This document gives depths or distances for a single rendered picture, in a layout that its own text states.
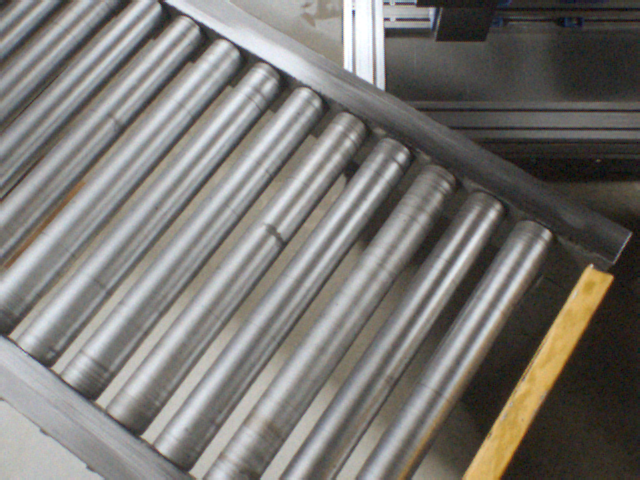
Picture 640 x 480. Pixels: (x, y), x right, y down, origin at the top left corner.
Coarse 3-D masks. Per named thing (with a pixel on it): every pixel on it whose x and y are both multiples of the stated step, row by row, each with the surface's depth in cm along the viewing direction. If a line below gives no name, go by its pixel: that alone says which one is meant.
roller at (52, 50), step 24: (96, 0) 98; (120, 0) 100; (72, 24) 97; (96, 24) 99; (24, 48) 96; (48, 48) 95; (72, 48) 97; (24, 72) 94; (48, 72) 96; (0, 96) 93; (24, 96) 94; (0, 120) 93
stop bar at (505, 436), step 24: (576, 288) 81; (600, 288) 80; (576, 312) 79; (552, 336) 78; (576, 336) 78; (552, 360) 77; (528, 384) 76; (552, 384) 77; (504, 408) 76; (528, 408) 76; (504, 432) 75; (480, 456) 74; (504, 456) 74
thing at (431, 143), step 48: (192, 0) 98; (240, 48) 96; (288, 48) 95; (288, 96) 98; (336, 96) 92; (384, 96) 92; (432, 144) 90; (528, 192) 87; (576, 240) 85; (624, 240) 85
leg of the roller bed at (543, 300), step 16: (528, 288) 106; (544, 288) 98; (560, 288) 96; (528, 304) 105; (544, 304) 102; (560, 304) 99; (512, 320) 114; (528, 320) 110; (544, 320) 107; (512, 336) 119; (528, 336) 115; (496, 352) 129; (512, 352) 125; (480, 368) 142; (496, 368) 137; (480, 384) 150
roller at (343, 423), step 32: (480, 192) 88; (480, 224) 86; (448, 256) 84; (416, 288) 83; (448, 288) 83; (416, 320) 81; (384, 352) 80; (416, 352) 82; (352, 384) 79; (384, 384) 79; (320, 416) 79; (352, 416) 77; (320, 448) 76; (352, 448) 77
